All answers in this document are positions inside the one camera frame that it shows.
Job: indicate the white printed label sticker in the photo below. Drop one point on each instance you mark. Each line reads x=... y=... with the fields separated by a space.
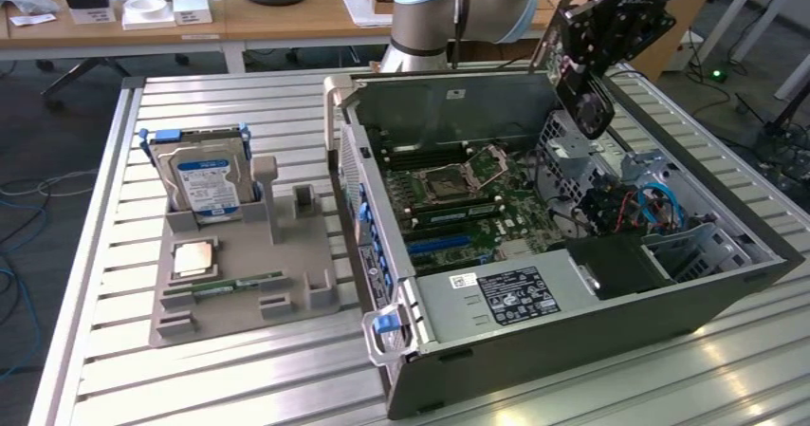
x=374 y=274

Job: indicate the hard disk blue caddy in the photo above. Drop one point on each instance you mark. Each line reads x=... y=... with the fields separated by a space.
x=203 y=179

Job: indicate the blue case release latch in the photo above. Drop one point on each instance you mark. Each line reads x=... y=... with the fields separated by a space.
x=384 y=324

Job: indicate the black chair base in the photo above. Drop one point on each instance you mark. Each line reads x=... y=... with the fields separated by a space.
x=82 y=75

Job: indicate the open dark PC case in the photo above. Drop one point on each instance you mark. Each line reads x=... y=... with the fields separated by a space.
x=570 y=374

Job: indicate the white box red dot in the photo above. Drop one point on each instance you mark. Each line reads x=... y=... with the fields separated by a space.
x=691 y=51

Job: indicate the white flat box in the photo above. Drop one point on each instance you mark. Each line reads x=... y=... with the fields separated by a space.
x=148 y=22

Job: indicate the white box black lid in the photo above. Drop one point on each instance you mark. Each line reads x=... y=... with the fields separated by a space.
x=91 y=14

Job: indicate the CPU chip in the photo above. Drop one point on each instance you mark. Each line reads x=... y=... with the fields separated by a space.
x=192 y=257

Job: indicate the perforated metal disk bay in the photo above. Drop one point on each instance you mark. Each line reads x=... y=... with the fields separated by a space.
x=570 y=165

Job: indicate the blue release tab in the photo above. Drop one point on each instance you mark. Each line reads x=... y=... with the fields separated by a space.
x=363 y=211

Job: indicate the grey parts rack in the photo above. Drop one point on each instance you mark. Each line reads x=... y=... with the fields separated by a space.
x=240 y=264

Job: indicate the green RAM stick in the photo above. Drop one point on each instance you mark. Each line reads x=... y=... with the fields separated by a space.
x=238 y=285

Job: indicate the green motherboard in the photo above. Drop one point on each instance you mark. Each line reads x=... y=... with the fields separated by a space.
x=506 y=217

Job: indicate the black RAM slot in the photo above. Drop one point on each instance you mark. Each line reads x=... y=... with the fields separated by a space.
x=427 y=149
x=430 y=160

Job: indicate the CPU socket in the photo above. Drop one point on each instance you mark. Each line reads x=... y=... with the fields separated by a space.
x=446 y=184

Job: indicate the blue expansion slot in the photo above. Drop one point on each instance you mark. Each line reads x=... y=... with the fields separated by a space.
x=436 y=246

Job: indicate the white card red print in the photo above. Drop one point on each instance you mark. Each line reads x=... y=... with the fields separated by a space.
x=31 y=19

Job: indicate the black graphics card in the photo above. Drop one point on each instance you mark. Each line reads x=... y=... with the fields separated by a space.
x=591 y=108

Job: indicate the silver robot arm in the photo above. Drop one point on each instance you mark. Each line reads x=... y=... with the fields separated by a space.
x=418 y=27

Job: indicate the chipset heatsink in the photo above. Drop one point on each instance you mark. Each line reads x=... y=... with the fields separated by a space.
x=515 y=250

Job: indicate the grey power supply unit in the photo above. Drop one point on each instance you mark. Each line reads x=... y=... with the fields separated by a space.
x=455 y=312

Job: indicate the slanted metal disk bay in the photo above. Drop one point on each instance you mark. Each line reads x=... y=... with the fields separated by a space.
x=695 y=250

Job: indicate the RAM stick black label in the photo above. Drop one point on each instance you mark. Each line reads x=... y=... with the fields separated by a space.
x=455 y=212

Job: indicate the white tape roll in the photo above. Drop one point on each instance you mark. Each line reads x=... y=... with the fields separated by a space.
x=144 y=5

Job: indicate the white paper stack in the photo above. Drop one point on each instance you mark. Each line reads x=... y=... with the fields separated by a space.
x=366 y=11

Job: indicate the blue card latch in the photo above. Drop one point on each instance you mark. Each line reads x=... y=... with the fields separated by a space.
x=374 y=237
x=382 y=264

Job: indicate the socket cover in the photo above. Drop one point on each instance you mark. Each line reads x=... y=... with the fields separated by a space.
x=495 y=149

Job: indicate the plain white box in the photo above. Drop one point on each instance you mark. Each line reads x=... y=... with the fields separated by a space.
x=192 y=13

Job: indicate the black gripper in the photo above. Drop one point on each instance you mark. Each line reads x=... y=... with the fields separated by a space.
x=633 y=23

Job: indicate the wooden desk white frame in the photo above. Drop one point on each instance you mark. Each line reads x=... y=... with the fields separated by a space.
x=284 y=23
x=63 y=34

